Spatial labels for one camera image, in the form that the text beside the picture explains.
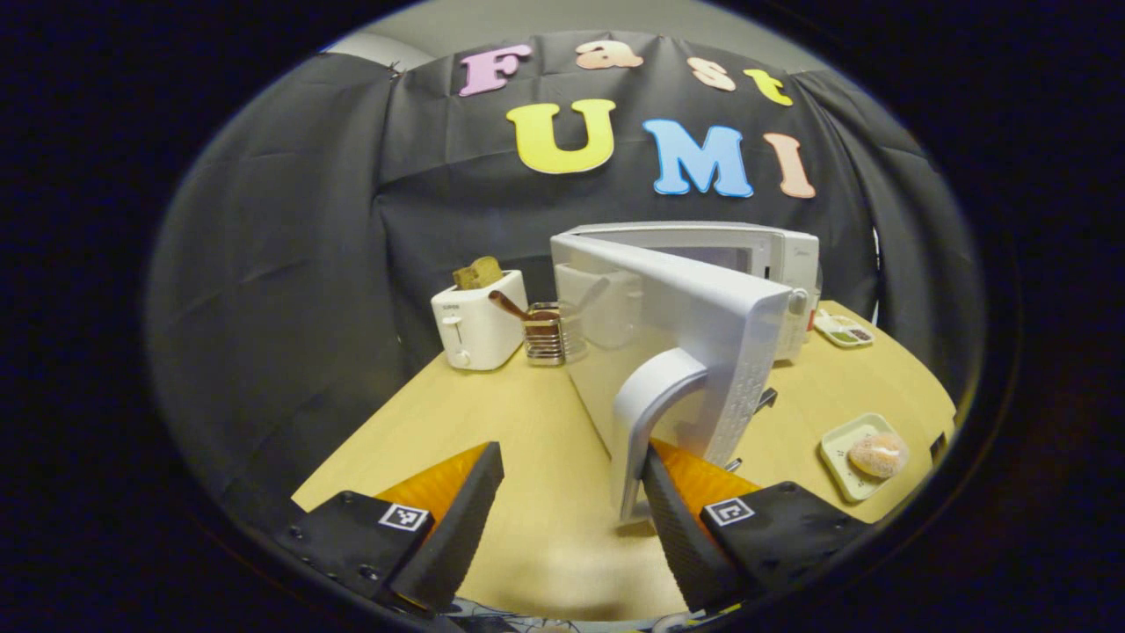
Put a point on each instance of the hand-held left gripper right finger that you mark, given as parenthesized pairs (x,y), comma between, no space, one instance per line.
(681,536)

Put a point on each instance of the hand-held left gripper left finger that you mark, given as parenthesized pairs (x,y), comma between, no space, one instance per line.
(461,527)

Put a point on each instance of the sugared brown donut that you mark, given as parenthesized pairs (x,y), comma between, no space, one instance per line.
(877,455)

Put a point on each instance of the white microwave oven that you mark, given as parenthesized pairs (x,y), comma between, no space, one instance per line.
(668,308)

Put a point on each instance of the small pale green tray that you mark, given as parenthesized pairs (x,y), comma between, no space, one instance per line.
(839,462)

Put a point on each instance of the white toaster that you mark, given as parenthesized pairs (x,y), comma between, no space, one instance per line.
(479,334)

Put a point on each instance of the brown bread slice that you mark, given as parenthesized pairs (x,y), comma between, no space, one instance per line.
(479,272)

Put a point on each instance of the white divided dish of beans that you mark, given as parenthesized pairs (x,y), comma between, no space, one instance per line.
(844,332)

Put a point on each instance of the black backdrop cloth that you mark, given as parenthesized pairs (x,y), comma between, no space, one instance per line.
(308,264)

